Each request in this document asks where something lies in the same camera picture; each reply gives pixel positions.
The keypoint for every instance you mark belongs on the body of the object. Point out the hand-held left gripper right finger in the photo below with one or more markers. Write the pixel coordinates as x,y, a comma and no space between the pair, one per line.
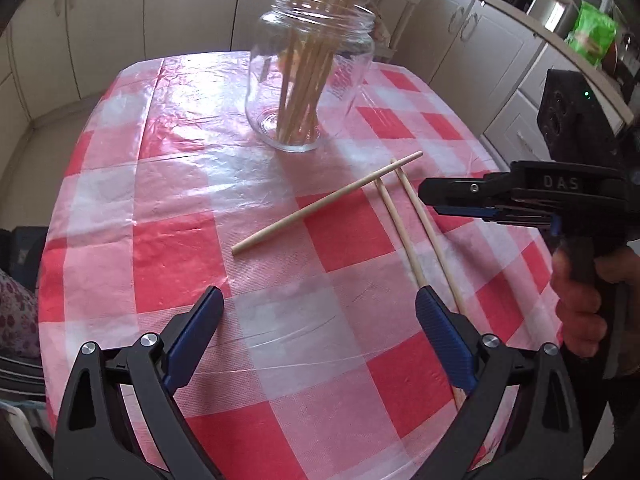
445,340

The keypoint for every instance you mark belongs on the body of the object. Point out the white kitchen appliance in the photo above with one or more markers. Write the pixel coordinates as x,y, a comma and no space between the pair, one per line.
550,5

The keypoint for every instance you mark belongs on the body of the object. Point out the bundle of wooden chopsticks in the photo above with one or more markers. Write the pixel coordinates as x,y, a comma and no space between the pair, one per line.
310,60

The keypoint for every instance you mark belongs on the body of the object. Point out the thin light wooden chopstick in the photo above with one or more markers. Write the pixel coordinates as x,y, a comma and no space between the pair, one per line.
430,240
400,232

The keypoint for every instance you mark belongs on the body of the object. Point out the green packet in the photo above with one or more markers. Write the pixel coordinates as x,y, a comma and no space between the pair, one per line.
592,32

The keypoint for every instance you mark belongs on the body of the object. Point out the beige kitchen countertop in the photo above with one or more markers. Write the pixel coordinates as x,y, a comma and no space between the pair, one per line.
545,40

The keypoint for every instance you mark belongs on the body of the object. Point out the floral patterned container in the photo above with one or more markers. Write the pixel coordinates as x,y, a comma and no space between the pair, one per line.
17,310

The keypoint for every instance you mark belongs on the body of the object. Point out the thick light wooden chopstick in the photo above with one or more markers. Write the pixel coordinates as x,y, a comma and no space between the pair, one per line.
325,203

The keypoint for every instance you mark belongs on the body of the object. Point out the grey slatted furniture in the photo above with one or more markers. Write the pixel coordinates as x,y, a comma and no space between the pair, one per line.
22,370

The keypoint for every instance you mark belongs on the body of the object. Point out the dark cardboard box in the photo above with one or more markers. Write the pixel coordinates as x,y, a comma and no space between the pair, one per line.
27,255

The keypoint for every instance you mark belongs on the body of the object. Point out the clear glass jar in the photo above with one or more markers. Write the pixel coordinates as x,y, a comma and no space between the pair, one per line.
262,70

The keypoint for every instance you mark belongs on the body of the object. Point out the red white checked tablecloth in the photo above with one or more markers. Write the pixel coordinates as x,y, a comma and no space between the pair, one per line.
300,310

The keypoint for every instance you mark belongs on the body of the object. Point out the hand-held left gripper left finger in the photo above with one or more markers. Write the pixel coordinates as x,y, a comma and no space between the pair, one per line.
197,330

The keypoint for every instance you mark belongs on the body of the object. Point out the person's right hand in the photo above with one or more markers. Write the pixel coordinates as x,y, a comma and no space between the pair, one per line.
580,310

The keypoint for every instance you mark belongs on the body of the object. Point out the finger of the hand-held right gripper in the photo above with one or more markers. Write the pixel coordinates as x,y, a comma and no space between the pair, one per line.
500,215
465,191

